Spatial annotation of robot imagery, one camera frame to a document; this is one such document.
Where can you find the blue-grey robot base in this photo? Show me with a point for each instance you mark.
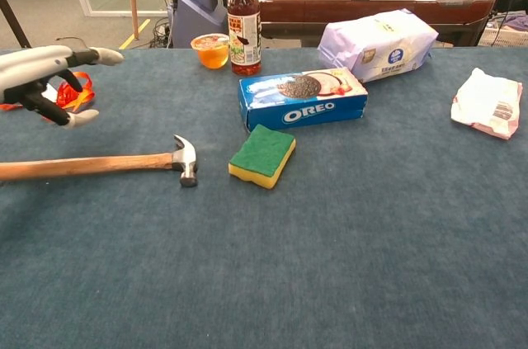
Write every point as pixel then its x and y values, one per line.
pixel 194 6

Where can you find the dark tea bottle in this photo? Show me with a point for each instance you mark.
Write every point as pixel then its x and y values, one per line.
pixel 244 31

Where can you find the white plastic basket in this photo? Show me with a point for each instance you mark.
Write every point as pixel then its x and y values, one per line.
pixel 501 37

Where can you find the large white tissue pack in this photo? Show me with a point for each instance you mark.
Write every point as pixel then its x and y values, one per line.
pixel 379 48

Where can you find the purple cloth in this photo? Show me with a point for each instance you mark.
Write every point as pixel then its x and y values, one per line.
pixel 517 22

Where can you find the blue felt table mat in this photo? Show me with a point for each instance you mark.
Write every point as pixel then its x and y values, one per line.
pixel 330 241

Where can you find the blue Oreo cookie box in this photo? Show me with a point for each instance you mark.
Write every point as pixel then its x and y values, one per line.
pixel 305 111

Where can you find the green yellow sponge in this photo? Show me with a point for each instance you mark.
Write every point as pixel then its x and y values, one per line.
pixel 262 155

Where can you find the black tripod leg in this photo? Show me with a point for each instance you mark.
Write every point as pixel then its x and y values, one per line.
pixel 14 23

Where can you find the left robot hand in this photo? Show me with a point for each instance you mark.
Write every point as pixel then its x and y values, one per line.
pixel 29 72

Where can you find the orange jelly cup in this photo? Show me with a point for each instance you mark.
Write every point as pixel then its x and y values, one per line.
pixel 212 54

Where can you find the small white snack bag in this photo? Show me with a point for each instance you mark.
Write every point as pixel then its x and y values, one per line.
pixel 486 103

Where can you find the brown mahjong table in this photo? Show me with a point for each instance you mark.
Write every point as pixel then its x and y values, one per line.
pixel 371 6

